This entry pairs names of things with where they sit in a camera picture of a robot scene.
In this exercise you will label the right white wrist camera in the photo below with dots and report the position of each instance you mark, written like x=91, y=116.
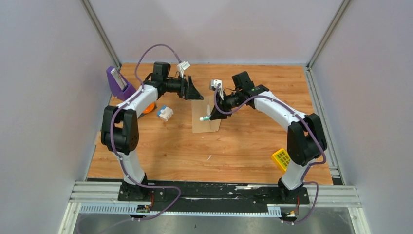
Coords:
x=216, y=85

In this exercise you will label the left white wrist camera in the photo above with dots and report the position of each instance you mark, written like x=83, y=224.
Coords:
x=181, y=67

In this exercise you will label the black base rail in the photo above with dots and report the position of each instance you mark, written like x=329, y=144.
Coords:
x=211, y=197

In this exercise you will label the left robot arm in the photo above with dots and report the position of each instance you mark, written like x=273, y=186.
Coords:
x=119, y=130

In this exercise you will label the green white glue stick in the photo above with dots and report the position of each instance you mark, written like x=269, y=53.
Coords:
x=205, y=118

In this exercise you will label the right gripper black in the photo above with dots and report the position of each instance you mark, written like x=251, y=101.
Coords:
x=222, y=105

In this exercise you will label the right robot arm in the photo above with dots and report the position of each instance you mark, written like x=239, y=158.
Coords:
x=306, y=141

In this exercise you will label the purple holder stand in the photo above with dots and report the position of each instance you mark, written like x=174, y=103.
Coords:
x=118, y=84

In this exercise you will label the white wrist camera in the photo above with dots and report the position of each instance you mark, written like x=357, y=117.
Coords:
x=181, y=67
x=216, y=85

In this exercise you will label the blue white toy block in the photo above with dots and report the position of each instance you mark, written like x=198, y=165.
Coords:
x=165, y=113

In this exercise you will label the brown paper envelope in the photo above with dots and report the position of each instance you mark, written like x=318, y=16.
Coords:
x=201, y=112

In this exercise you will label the yellow toy block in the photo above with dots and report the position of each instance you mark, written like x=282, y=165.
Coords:
x=281, y=158

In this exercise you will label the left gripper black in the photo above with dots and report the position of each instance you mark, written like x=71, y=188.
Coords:
x=188, y=91

